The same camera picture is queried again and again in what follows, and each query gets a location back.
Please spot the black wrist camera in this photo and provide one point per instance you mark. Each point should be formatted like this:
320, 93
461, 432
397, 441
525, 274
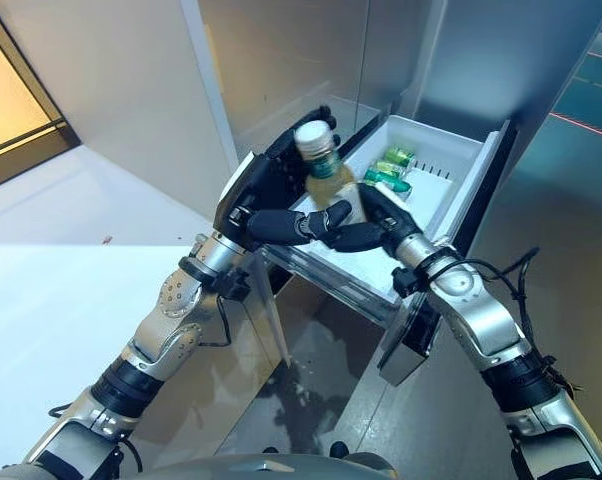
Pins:
405, 281
233, 285

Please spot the tall white cabinet panel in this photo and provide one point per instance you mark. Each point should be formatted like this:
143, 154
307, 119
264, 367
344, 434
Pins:
131, 75

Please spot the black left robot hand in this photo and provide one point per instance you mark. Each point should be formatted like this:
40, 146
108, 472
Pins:
271, 175

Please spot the dark framed window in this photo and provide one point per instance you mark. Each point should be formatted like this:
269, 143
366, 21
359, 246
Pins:
16, 100

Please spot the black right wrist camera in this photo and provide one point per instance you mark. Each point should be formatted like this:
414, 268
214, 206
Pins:
405, 281

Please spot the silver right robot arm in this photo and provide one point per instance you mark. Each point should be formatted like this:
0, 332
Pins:
486, 320

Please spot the grey robot torso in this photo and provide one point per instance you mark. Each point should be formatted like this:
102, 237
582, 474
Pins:
271, 467

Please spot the green drink can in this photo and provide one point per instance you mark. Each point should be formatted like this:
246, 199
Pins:
381, 176
400, 156
388, 167

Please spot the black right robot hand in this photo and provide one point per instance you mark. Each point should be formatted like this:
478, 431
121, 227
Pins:
388, 225

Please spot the white counter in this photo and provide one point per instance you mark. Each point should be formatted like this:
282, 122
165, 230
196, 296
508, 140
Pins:
56, 310

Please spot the white fridge drawer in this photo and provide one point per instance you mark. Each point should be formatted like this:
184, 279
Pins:
431, 200

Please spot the tea bottle with white cap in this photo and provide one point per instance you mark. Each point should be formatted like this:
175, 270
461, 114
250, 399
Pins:
326, 170

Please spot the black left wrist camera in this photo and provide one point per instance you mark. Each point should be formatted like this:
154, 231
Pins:
233, 285

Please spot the silver fridge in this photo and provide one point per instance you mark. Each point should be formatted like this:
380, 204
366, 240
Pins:
456, 60

